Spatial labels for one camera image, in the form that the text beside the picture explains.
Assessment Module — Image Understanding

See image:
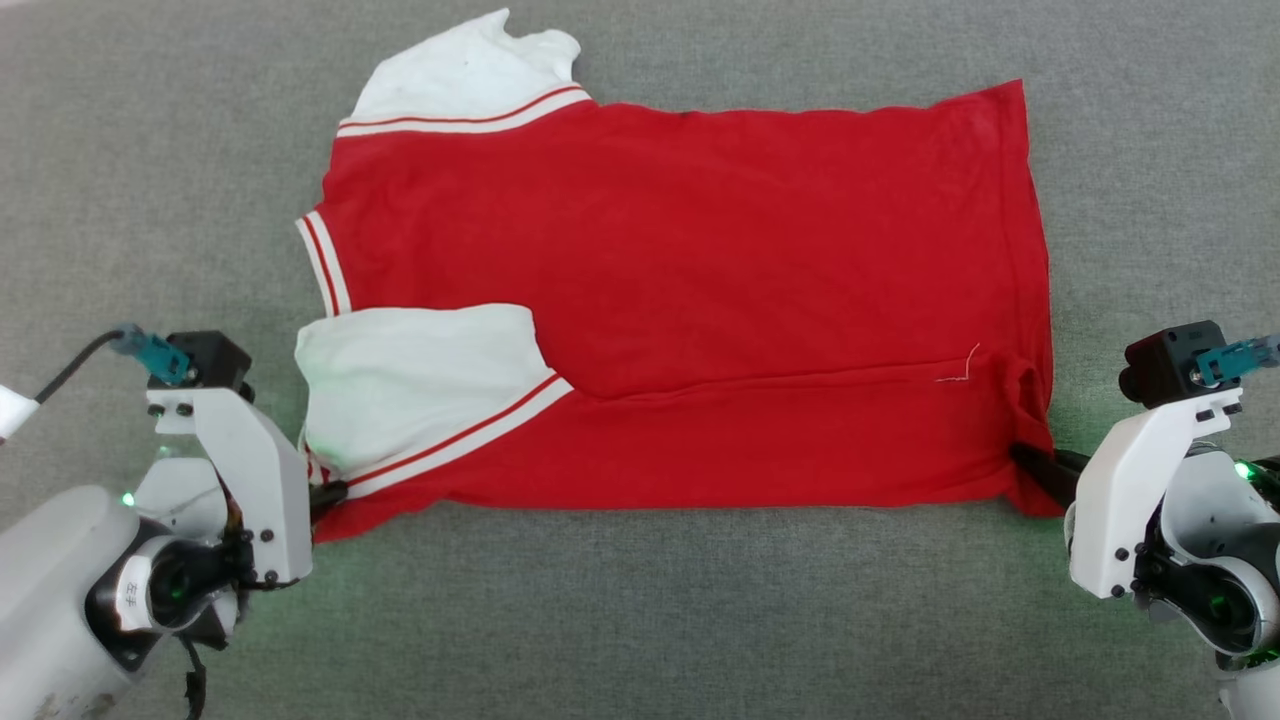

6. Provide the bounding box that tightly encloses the teal cable connector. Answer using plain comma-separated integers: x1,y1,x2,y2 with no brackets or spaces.
110,327,192,387
1192,337,1280,388

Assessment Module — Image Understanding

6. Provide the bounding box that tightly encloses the teal right cable connector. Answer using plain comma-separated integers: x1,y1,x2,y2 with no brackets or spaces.
1192,337,1280,388

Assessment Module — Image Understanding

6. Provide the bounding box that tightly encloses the black left camera cable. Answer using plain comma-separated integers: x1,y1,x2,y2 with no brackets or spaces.
35,332,126,404

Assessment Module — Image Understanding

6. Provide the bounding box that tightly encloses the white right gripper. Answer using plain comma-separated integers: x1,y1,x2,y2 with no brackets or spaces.
1010,390,1245,602

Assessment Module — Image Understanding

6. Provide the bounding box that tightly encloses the teal left cable connector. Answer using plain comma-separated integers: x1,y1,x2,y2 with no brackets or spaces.
110,327,192,387

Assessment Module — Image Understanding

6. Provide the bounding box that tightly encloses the white cable label tag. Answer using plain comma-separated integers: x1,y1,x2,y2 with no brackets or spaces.
0,385,40,447

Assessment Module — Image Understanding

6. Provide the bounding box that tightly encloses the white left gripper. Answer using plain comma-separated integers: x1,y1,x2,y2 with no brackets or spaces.
147,385,350,591

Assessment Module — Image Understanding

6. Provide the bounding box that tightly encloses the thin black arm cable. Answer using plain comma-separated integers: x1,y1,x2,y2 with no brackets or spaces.
180,635,208,720

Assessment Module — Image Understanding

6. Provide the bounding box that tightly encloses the red and white basketball jersey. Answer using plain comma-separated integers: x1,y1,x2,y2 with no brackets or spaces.
295,8,1067,544

